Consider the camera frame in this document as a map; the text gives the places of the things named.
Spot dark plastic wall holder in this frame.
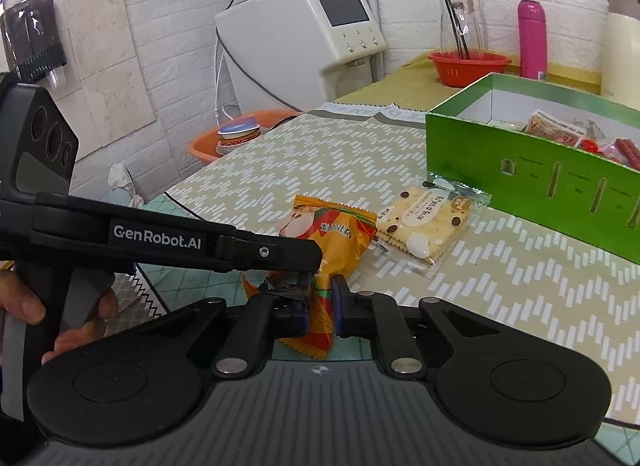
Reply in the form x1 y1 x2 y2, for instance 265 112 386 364
0 0 69 84

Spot orange plastic basin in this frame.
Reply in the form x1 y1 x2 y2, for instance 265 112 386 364
187 110 301 165

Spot cream thermal jug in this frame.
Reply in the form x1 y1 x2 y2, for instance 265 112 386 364
600 0 640 96

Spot red plastic basket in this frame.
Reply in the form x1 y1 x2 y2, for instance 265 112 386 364
427 50 512 89

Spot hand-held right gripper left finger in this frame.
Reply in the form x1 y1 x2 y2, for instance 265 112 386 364
150 293 309 380

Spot person's left hand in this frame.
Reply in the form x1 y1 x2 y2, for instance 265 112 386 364
0 259 120 366

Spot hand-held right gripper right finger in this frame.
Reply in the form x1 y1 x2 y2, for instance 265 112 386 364
331 274 502 379

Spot orange snack packet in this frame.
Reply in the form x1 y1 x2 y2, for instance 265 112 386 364
241 193 379 360

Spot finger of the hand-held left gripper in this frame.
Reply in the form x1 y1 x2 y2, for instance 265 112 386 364
215 233 324 274

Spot black straw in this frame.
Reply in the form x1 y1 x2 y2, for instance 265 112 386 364
449 0 471 59

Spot clear packet with red label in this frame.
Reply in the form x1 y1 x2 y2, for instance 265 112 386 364
522 110 592 147

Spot red sausage packet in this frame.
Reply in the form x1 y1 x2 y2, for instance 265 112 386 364
612 137 640 170

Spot green cardboard box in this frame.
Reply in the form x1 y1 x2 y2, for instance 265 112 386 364
425 72 640 264

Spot white dispenser cable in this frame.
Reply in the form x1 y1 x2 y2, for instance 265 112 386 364
212 28 242 123

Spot blue-lid bowl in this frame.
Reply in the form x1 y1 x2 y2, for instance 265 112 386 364
216 117 262 143

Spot clear cracker packet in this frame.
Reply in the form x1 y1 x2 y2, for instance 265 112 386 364
375 177 493 269

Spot white crumpled cloth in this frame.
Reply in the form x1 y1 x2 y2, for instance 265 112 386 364
107 163 146 207

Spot glass carafe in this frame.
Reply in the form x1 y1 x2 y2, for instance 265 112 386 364
436 0 489 59

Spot pink thermos bottle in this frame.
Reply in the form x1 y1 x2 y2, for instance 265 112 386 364
517 0 549 80

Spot patterned quilt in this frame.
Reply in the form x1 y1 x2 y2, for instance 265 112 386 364
110 100 640 427

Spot white water dispenser with screen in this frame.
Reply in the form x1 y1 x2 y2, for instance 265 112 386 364
215 0 388 114

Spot beige tile panel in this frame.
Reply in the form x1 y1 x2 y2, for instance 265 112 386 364
52 0 157 163

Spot black chopsticks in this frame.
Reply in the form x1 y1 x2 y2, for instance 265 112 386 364
438 0 466 60

